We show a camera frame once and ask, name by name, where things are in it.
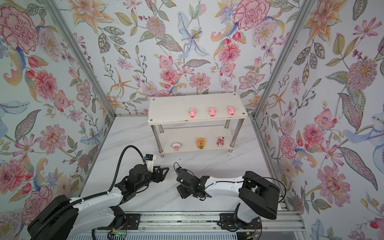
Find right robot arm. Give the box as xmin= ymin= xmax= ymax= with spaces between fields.
xmin=176 ymin=167 xmax=280 ymax=223

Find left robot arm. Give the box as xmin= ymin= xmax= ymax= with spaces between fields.
xmin=28 ymin=165 xmax=169 ymax=240

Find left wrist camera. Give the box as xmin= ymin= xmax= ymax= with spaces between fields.
xmin=144 ymin=154 xmax=156 ymax=173

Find white pink doll toy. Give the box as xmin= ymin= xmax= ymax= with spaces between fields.
xmin=172 ymin=143 xmax=182 ymax=151

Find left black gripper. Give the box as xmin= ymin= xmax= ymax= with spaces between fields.
xmin=135 ymin=167 xmax=170 ymax=192

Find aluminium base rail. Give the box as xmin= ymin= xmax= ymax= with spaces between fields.
xmin=96 ymin=211 xmax=305 ymax=233

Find white two-tier shelf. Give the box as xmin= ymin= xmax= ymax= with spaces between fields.
xmin=148 ymin=93 xmax=248 ymax=157

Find yellow red flower toy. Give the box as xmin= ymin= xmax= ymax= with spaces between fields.
xmin=197 ymin=138 xmax=206 ymax=149

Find pink pig toy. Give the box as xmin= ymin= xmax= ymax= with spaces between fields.
xmin=209 ymin=108 xmax=216 ymax=117
xmin=228 ymin=107 xmax=236 ymax=116
xmin=189 ymin=109 xmax=197 ymax=118

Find small red bear toy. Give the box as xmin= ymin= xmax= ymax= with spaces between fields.
xmin=217 ymin=137 xmax=225 ymax=147

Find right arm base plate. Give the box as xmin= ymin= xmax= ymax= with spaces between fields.
xmin=217 ymin=213 xmax=262 ymax=231

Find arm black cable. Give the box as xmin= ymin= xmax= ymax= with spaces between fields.
xmin=173 ymin=161 xmax=287 ymax=240
xmin=29 ymin=145 xmax=148 ymax=240

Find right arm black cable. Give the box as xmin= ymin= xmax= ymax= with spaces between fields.
xmin=173 ymin=161 xmax=287 ymax=240

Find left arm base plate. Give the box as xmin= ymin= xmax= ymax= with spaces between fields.
xmin=97 ymin=214 xmax=141 ymax=230

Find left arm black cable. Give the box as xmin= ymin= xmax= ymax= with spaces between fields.
xmin=29 ymin=145 xmax=148 ymax=240

